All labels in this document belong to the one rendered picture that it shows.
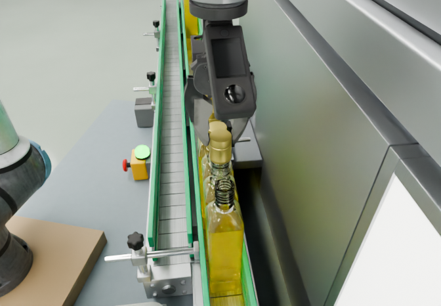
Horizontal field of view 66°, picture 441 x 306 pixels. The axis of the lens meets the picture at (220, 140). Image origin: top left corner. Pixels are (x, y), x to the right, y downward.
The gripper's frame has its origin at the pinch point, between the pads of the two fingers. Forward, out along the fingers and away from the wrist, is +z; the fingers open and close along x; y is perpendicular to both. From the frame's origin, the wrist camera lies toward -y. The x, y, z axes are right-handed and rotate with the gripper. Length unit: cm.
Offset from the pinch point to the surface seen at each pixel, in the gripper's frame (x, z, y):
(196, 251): 4.9, 21.0, -5.0
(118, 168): 28, 43, 42
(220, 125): -0.7, 1.5, 5.8
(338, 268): -12.0, 4.9, -19.6
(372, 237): -12.3, -4.6, -22.1
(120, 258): 18.4, 21.8, -4.4
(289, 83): -11.8, -5.5, 6.3
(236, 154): -7.8, 29.7, 30.0
